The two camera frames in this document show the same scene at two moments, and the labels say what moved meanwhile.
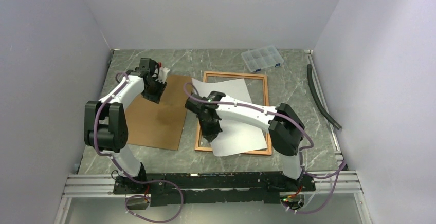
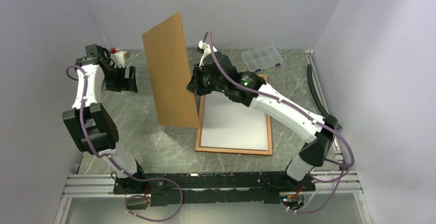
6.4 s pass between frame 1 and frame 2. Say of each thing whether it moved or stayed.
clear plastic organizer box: stayed
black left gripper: moved
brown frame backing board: moved
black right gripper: moved
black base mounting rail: stayed
